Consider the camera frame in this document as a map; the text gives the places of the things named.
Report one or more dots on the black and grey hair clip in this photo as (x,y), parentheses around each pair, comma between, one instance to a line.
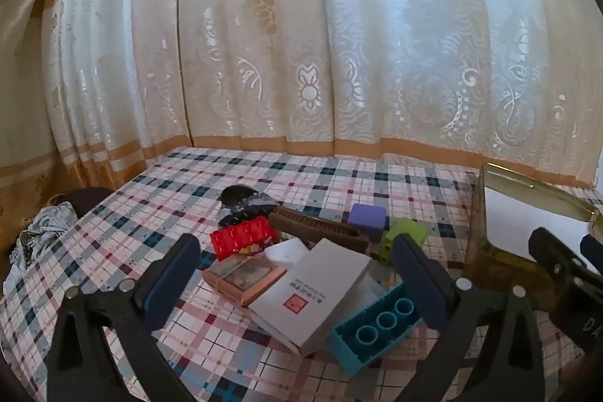
(245,202)

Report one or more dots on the crumpled grey patterned cloth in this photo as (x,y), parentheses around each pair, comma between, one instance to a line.
(42,227)

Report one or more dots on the cream lace curtain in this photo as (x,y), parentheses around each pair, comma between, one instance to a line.
(301,30)

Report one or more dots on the white cardboard box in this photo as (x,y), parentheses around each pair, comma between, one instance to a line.
(311,293)

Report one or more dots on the golden transparent container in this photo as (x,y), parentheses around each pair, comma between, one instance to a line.
(499,270)

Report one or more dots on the brown wooden comb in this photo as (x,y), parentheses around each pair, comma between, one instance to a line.
(311,225)

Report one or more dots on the purple cube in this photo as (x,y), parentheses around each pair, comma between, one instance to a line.
(365,218)

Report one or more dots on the white charger plug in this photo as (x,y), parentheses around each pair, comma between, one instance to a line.
(287,252)

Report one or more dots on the red building block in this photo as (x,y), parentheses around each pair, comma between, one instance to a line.
(240,237)

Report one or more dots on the green building block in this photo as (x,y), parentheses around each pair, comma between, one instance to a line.
(409,230)

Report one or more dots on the plaid tablecloth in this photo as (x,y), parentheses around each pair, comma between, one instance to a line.
(141,213)

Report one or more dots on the teal building block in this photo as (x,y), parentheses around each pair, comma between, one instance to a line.
(358,350)

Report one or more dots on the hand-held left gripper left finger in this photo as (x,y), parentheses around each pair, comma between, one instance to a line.
(174,272)

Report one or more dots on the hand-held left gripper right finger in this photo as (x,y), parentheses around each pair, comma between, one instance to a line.
(419,284)

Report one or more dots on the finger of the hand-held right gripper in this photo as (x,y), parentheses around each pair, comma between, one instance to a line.
(553,253)
(594,246)

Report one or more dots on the pink card box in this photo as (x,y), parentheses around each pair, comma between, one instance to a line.
(240,279)

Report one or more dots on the dark brown chair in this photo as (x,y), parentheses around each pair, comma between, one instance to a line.
(89,199)

